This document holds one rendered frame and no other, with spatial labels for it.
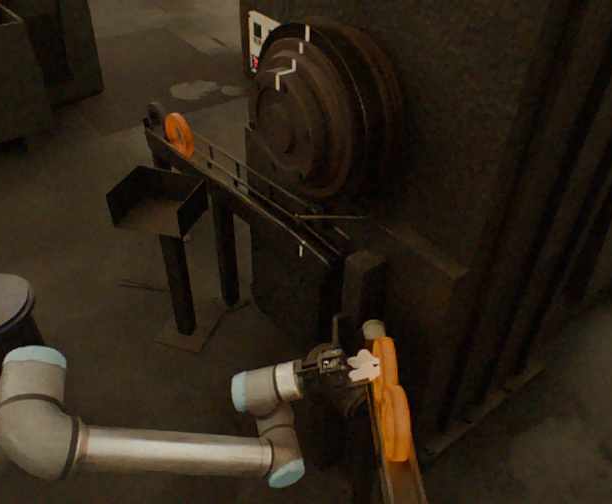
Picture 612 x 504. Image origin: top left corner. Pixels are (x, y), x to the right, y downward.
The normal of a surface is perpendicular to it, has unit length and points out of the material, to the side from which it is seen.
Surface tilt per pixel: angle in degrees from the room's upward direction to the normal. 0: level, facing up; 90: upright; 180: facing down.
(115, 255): 0
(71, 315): 0
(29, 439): 39
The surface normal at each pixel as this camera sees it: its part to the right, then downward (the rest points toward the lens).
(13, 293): 0.04, -0.76
